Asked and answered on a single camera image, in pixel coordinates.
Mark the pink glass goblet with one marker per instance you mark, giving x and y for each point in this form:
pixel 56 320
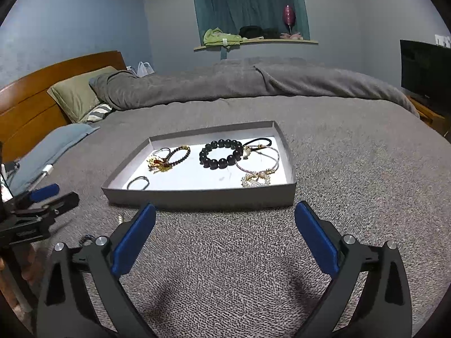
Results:
pixel 289 17

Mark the green cloth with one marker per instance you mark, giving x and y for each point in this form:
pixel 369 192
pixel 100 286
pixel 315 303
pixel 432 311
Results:
pixel 216 37

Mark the black cloth on shelf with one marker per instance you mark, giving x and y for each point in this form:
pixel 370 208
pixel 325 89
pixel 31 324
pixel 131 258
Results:
pixel 254 32

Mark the olive green pillow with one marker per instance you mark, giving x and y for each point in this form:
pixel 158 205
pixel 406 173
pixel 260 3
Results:
pixel 75 96

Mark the black television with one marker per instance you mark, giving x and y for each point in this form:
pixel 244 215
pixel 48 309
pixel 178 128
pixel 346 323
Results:
pixel 425 71

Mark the white wall switch panel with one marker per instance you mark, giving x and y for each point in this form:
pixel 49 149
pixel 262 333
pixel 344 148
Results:
pixel 444 41

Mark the pink item on shelf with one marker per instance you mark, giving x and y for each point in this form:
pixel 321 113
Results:
pixel 294 37

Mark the striped pillow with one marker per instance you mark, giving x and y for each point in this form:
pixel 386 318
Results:
pixel 98 113

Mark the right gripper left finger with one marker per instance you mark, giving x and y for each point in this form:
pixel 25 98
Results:
pixel 65 308

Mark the blue pillow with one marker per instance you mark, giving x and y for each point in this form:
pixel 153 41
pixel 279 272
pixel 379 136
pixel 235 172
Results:
pixel 47 152

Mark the wooden tv stand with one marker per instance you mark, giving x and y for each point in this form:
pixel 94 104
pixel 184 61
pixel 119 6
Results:
pixel 439 122

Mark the red gold charm jewelry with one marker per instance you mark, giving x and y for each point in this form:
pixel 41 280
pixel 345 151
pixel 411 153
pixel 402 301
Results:
pixel 159 164

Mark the person's hand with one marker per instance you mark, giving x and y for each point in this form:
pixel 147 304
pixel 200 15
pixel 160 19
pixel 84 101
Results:
pixel 16 260

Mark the wooden headboard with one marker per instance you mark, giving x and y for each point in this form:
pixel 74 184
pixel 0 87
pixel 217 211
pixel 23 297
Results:
pixel 28 113

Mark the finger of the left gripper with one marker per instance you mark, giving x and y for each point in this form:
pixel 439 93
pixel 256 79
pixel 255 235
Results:
pixel 23 213
pixel 44 192

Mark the grey shallow box tray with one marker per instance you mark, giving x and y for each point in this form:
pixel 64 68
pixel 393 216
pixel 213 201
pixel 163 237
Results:
pixel 191 186

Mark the wooden window shelf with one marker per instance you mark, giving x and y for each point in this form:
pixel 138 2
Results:
pixel 257 41

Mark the white plastic bag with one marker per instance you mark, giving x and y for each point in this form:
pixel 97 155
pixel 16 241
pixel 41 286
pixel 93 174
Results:
pixel 142 69

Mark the teal curtain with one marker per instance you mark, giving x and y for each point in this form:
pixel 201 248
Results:
pixel 231 15

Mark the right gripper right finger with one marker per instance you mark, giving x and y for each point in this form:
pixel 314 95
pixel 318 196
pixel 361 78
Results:
pixel 384 308

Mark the clear bangle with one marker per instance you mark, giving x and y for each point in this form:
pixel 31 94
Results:
pixel 161 154

